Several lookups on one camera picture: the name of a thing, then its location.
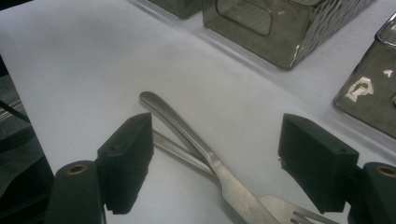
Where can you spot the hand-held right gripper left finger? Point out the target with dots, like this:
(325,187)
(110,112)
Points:
(124,161)

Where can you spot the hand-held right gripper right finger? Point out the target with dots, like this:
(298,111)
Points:
(317,165)

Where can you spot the steel fork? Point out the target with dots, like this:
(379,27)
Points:
(177,151)

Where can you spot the grey transparent plastic bin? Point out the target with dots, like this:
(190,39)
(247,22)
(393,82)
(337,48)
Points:
(373,99)
(177,7)
(286,40)

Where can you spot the steel table knife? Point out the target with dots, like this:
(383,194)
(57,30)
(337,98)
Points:
(230,186)

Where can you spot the white table cover sheet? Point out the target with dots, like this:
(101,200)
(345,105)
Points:
(93,62)

